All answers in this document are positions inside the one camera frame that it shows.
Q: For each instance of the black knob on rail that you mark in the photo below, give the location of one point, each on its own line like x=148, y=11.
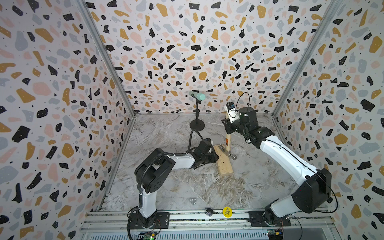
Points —
x=209, y=212

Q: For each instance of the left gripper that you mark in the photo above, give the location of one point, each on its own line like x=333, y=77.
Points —
x=216, y=157

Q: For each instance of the yellow round sticker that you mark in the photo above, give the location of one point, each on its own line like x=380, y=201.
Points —
x=227, y=212

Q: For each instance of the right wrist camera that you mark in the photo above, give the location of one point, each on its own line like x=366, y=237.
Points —
x=232, y=112

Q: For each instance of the wooden handle claw hammer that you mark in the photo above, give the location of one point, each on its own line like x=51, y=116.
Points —
x=226, y=148

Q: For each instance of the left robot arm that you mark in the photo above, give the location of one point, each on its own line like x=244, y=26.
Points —
x=153, y=172

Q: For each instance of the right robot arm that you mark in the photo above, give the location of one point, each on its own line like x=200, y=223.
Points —
x=314, y=184

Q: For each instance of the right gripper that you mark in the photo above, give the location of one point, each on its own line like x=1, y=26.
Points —
x=232, y=124

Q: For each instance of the microphone on black stand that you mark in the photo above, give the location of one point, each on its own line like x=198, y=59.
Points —
x=197, y=124

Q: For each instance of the small clear disc on table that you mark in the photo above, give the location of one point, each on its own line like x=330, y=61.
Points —
x=193, y=201

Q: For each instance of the wooden block with nails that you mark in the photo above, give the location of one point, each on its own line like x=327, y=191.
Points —
x=224, y=164

